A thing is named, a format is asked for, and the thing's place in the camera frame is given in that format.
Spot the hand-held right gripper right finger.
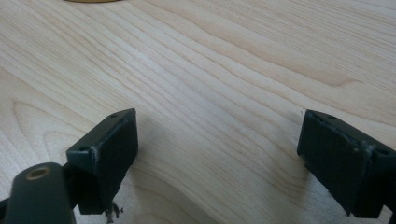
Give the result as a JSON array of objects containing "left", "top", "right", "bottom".
[{"left": 296, "top": 108, "right": 396, "bottom": 219}]

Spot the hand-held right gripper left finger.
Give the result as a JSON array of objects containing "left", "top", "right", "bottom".
[{"left": 65, "top": 107, "right": 139, "bottom": 217}]

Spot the yellow round object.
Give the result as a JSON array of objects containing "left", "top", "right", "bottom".
[{"left": 64, "top": 0, "right": 120, "bottom": 4}]

